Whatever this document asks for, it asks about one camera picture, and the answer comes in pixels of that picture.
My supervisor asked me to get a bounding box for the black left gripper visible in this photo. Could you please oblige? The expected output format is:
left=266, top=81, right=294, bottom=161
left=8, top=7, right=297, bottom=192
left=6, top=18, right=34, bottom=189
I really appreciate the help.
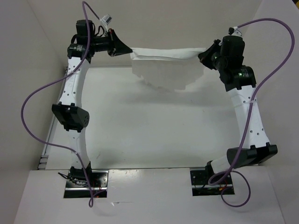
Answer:
left=89, top=28, right=131, bottom=57

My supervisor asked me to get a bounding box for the white pleated skirt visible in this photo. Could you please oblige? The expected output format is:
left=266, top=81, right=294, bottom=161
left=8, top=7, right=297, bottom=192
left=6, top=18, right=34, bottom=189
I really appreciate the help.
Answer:
left=130, top=48, right=206, bottom=91

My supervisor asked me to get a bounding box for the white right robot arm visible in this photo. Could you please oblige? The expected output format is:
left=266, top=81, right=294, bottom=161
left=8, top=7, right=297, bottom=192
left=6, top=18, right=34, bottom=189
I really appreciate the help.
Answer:
left=198, top=35, right=278, bottom=183

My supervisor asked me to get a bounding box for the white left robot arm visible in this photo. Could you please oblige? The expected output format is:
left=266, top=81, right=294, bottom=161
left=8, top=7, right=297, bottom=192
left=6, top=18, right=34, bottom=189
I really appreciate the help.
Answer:
left=52, top=20, right=132, bottom=187

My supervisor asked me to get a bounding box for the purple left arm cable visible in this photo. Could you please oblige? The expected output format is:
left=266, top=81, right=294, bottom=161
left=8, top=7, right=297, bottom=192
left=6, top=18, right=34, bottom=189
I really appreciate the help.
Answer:
left=21, top=1, right=103, bottom=208

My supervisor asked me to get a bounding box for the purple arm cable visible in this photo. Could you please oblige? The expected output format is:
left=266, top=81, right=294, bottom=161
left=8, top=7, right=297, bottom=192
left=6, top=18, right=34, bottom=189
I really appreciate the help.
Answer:
left=207, top=18, right=295, bottom=207
left=21, top=1, right=103, bottom=208

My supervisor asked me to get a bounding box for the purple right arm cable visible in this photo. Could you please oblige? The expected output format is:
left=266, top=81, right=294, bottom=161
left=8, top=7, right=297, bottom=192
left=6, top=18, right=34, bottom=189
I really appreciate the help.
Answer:
left=207, top=18, right=295, bottom=207

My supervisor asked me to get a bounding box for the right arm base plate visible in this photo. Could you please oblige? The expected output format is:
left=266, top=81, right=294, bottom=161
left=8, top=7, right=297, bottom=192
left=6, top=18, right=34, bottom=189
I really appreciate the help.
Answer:
left=190, top=168, right=235, bottom=196

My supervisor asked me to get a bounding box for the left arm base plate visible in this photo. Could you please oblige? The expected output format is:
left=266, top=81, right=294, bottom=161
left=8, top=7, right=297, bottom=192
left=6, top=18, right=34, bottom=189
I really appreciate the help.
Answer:
left=64, top=170, right=109, bottom=199

